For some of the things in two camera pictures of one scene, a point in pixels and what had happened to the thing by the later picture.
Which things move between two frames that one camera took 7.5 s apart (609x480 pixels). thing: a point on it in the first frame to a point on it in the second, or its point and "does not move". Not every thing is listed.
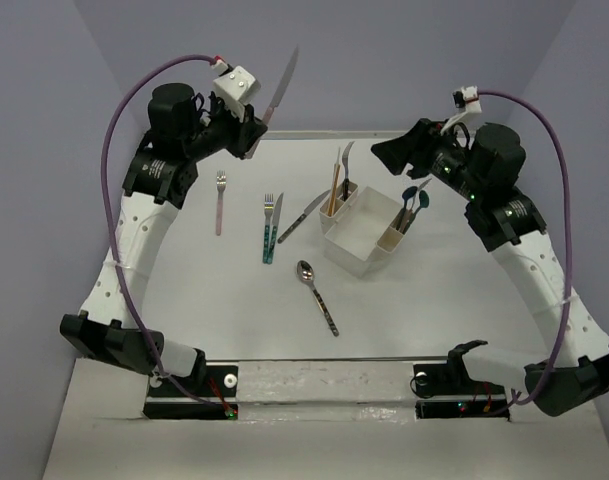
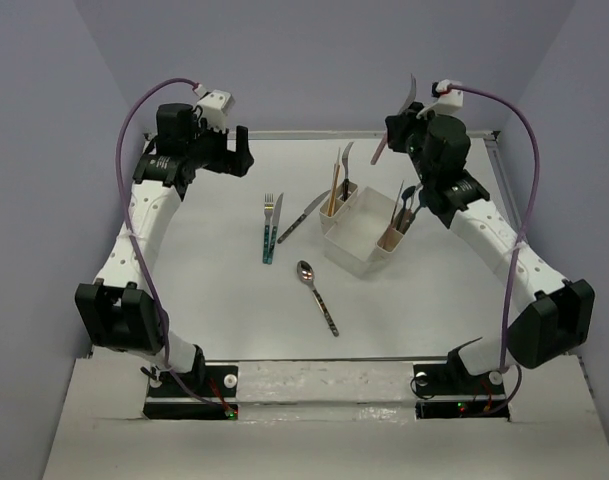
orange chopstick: x=334 y=186 does not move
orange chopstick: x=336 y=179 does not move
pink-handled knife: x=277 y=96 to x=396 y=209
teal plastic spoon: x=407 y=194 does not move
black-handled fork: x=346 y=184 does not move
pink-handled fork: x=221 y=183 to x=383 y=142
